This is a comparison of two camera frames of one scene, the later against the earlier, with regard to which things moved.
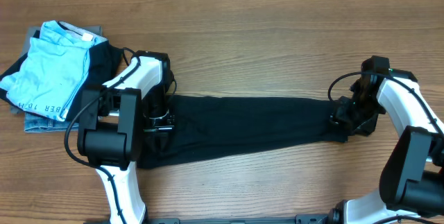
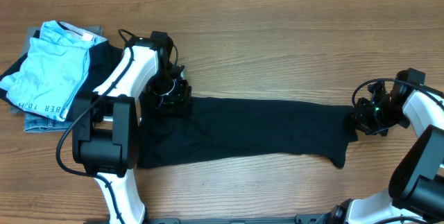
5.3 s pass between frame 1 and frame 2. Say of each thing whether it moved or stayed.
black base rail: stayed
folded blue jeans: stayed
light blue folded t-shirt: stayed
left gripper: moved
